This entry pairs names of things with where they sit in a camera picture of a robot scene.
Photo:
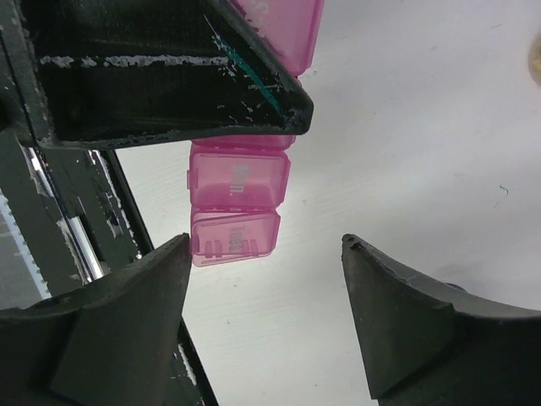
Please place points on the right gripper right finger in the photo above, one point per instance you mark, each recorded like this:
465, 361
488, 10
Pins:
425, 342

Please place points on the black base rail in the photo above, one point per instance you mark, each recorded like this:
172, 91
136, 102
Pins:
68, 219

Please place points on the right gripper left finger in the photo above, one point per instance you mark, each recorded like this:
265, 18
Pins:
108, 343

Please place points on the pink pill organizer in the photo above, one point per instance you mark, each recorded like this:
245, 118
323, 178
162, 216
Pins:
237, 182

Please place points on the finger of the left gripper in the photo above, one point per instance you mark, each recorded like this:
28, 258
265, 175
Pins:
115, 74

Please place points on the amber pill bottle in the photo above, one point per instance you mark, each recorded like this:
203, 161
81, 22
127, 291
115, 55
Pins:
534, 60

